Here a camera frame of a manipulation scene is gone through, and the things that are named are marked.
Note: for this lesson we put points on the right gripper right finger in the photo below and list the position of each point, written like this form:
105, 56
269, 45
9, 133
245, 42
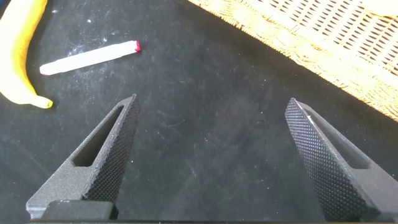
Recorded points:
329, 168

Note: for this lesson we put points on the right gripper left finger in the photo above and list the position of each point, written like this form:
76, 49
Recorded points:
102, 161

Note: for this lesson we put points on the white marker with pink caps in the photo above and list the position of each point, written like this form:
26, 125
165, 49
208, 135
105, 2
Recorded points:
90, 57

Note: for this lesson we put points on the black tablecloth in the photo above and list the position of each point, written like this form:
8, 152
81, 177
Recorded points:
202, 124

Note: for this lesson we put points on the yellow banana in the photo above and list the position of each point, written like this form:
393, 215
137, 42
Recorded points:
15, 56

